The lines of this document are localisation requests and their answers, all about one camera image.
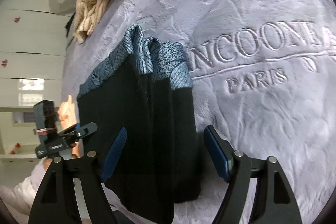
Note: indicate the black pants with patterned cuffs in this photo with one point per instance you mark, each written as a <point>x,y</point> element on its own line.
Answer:
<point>144,87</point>

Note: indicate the left forearm in white sleeve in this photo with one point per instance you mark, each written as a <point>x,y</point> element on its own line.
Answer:
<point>21,197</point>

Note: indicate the person's left hand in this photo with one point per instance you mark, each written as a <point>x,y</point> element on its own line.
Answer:
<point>67,118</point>

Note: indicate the white wardrobe with drawers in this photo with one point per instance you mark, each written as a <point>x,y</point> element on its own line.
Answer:
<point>33,50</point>

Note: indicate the grey embossed bed blanket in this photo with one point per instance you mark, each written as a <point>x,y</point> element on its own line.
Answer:
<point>263,74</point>

